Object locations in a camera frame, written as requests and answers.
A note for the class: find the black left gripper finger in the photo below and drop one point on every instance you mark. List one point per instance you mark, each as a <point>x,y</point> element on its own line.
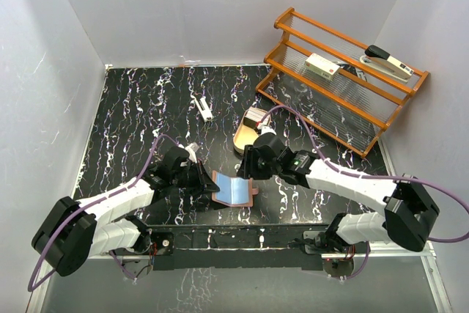
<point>206,182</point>
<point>196,199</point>

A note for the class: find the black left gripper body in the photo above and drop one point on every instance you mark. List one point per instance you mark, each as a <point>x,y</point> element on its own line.
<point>187,179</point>

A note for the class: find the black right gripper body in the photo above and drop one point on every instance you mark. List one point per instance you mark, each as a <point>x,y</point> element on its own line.
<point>264,170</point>

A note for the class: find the beige oval card tray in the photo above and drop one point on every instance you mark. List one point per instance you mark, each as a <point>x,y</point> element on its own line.
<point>243,136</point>

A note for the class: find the stack of credit cards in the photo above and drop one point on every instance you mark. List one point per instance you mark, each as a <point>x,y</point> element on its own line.
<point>254,118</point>

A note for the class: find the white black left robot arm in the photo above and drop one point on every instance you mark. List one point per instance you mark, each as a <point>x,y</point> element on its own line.
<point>74,231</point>

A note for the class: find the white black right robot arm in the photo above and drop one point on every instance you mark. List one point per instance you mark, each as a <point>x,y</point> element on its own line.
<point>401,211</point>

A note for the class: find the white staple remover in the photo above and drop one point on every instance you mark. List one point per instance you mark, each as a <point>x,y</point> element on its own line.
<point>203,108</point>

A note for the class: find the orange wooden shelf rack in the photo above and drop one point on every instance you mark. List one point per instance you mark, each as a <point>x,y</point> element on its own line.
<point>357,106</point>

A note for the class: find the white red staples box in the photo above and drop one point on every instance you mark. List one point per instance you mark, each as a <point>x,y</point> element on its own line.
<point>321,66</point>

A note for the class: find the black beige stapler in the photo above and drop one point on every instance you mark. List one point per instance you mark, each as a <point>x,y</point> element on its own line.
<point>380,60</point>

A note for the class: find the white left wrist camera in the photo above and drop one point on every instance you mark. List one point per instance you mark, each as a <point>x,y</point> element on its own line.
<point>192,148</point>

